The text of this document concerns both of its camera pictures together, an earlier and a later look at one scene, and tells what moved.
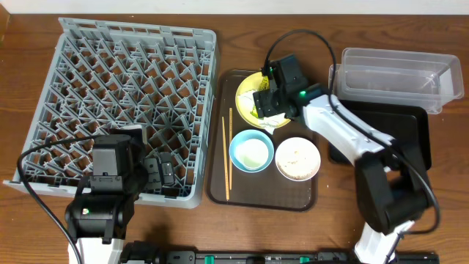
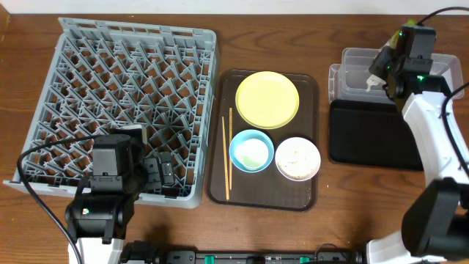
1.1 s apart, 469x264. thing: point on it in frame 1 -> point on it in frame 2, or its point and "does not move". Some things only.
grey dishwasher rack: (100, 74) does not move
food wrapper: (246, 103) -> (374, 80)
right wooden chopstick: (230, 138) does not move
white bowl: (297, 159) does not move
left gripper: (161, 171) does not move
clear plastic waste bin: (426, 81) does not move
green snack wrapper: (264, 86) -> (394, 40)
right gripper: (264, 103) -> (377, 67)
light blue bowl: (253, 151) does not move
